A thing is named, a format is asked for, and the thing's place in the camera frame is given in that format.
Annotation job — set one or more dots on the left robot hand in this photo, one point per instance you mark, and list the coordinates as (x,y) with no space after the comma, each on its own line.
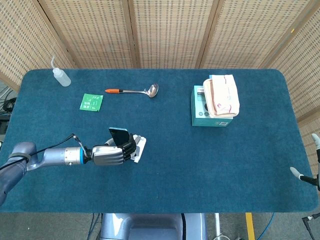
(112,153)

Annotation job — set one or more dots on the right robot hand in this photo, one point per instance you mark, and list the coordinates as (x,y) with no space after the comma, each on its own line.
(308,172)

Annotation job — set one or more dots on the black smartphone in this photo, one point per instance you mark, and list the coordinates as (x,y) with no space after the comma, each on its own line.
(119,136)

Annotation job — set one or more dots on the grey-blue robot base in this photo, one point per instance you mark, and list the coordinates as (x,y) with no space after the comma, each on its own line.
(152,226)

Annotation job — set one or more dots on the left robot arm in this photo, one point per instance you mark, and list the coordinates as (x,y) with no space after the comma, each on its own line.
(50,156)

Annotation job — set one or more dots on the white phone stand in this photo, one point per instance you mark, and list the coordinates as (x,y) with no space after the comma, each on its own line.
(139,148)

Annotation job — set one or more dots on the green sachet packet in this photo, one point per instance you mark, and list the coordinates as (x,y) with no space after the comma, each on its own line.
(91,102)

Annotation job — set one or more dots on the blue table mat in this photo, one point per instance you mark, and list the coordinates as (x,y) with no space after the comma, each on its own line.
(175,162)

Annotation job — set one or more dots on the clear squeeze bottle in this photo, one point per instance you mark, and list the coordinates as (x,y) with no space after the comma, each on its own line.
(61,75)

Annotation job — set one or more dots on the teal cardboard box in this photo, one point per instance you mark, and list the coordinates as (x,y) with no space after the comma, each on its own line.
(200,110)

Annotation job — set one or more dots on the metal table leg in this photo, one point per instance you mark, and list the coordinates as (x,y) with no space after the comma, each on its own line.
(217,225)

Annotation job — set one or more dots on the white pink folded towel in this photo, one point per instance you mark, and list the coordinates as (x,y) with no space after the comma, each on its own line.
(222,97)

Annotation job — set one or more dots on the woven bamboo folding screen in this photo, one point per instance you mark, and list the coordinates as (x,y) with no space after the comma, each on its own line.
(160,33)

